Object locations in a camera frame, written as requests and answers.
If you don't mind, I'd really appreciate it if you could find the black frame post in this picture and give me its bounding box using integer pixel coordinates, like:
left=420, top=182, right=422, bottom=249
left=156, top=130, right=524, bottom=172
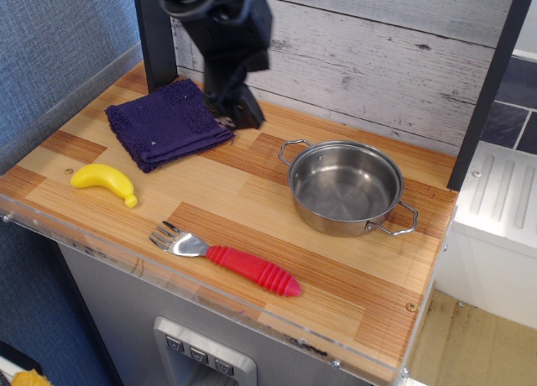
left=134, top=0, right=178, bottom=93
left=447, top=0, right=532, bottom=191

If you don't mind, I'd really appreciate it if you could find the silver button panel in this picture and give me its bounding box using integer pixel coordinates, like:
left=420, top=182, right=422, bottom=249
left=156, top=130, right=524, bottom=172
left=154, top=316, right=258, bottom=385

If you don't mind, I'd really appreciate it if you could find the yellow toy banana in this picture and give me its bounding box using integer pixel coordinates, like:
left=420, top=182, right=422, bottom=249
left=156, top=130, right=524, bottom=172
left=70, top=164, right=138, bottom=208

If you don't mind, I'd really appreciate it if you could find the black right frame post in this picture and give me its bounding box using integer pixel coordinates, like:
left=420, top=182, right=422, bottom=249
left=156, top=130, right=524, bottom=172
left=447, top=0, right=532, bottom=191

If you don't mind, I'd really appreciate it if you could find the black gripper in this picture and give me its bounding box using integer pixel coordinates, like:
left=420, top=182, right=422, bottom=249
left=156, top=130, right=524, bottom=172
left=204, top=50, right=269, bottom=129

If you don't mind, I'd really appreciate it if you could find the red handled fork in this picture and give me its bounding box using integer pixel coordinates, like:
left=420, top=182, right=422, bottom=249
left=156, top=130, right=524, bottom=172
left=149, top=221, right=302, bottom=297

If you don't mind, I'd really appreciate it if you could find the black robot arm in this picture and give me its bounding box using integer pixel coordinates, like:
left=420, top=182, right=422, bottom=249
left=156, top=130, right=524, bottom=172
left=159, top=0, right=272, bottom=129

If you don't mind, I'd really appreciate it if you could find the white ribbed cabinet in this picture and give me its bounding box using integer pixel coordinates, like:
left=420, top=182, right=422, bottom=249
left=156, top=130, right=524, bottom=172
left=435, top=142, right=536, bottom=328

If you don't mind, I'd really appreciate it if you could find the silver pan with handles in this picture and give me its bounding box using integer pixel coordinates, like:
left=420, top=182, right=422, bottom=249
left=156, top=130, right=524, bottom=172
left=279, top=139, right=419, bottom=237

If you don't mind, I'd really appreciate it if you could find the clear acrylic edge guard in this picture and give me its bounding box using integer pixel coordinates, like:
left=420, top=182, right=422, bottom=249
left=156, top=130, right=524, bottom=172
left=1, top=186, right=457, bottom=385

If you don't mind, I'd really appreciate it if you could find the purple rag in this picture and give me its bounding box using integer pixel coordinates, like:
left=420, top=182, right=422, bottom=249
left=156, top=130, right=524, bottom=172
left=105, top=79, right=234, bottom=173

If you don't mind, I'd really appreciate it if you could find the black left frame post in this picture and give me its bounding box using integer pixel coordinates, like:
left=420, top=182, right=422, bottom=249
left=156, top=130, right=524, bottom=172
left=134, top=0, right=178, bottom=93

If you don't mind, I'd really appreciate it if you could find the yellow black object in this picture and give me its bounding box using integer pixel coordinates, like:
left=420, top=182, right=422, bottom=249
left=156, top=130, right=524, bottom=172
left=1, top=370, right=52, bottom=386

